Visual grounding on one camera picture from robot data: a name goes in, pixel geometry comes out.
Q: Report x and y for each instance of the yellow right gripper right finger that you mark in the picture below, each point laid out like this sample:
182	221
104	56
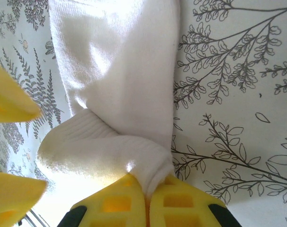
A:
181	208

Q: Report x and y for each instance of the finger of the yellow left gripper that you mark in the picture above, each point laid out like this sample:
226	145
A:
13	196
8	101

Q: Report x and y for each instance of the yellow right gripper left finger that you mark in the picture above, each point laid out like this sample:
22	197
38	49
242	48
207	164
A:
115	208

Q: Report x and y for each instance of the white sock black stripes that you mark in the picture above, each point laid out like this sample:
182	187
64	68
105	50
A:
115	71

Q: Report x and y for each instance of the floral printed tablecloth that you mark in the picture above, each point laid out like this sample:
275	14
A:
228	94

